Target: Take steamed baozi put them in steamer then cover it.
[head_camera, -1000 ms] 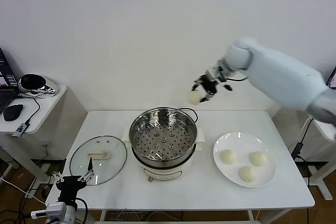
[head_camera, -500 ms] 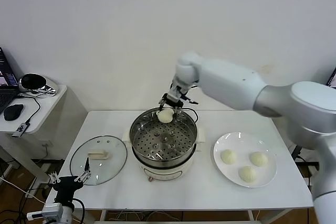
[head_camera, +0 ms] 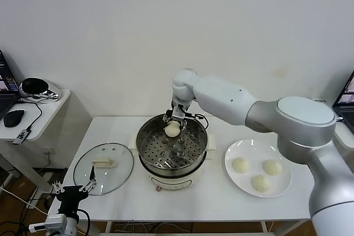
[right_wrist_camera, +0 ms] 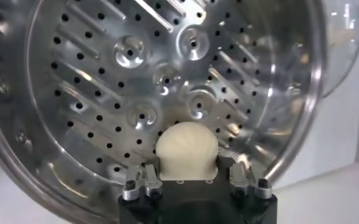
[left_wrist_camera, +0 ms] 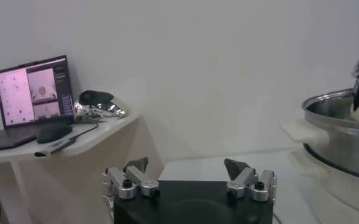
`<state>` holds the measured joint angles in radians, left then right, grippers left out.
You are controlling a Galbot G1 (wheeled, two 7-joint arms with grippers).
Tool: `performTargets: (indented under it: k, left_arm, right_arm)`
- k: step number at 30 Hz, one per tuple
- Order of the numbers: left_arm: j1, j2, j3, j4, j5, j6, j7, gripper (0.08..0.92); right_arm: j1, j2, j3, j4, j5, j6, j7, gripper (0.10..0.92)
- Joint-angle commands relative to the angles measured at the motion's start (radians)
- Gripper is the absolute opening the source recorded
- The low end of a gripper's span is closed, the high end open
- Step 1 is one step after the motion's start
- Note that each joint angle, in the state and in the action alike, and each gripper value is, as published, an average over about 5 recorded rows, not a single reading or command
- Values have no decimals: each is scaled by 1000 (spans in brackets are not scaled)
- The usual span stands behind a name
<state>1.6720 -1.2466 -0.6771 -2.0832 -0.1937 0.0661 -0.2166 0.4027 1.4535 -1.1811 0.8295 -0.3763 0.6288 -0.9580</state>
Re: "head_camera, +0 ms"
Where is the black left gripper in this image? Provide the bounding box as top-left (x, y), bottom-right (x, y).
top-left (51, 165), bottom-right (97, 214)

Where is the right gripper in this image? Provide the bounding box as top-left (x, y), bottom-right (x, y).
top-left (163, 100), bottom-right (194, 133)

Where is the white steamed baozi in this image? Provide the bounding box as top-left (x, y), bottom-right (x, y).
top-left (262, 159), bottom-right (283, 176)
top-left (251, 174), bottom-right (272, 193)
top-left (232, 157), bottom-right (250, 174)
top-left (164, 121), bottom-right (180, 138)

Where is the glass pot lid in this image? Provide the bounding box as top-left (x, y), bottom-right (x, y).
top-left (73, 143), bottom-right (135, 196)

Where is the steel steamer basket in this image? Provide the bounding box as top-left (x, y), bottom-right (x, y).
top-left (128, 113), bottom-right (217, 176)

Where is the white electric cooker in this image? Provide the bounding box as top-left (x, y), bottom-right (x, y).
top-left (129, 144), bottom-right (217, 192)

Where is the grey usb hub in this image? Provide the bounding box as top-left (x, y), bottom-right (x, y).
top-left (12, 128), bottom-right (31, 145)

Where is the white side table with headset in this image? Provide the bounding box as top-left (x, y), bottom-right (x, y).
top-left (0, 89), bottom-right (93, 190)

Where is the white round plate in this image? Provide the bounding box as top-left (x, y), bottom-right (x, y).
top-left (224, 139), bottom-right (293, 199)

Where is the black computer mouse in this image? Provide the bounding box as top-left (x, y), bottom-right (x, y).
top-left (3, 109), bottom-right (25, 128)

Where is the chrome headset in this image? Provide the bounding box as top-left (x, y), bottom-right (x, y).
top-left (20, 77), bottom-right (61, 101)

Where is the black laptop with dark screen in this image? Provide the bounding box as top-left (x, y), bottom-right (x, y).
top-left (0, 49), bottom-right (22, 120)

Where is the black laptop with bright screen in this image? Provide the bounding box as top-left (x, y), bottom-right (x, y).
top-left (331, 70), bottom-right (354, 134)

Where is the black cooker power cord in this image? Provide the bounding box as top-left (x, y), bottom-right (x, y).
top-left (192, 113), bottom-right (210, 130)

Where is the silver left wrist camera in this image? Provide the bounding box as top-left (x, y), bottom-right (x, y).
top-left (29, 213), bottom-right (69, 233)

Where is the black usb cable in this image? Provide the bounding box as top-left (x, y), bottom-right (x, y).
top-left (16, 100), bottom-right (44, 132)

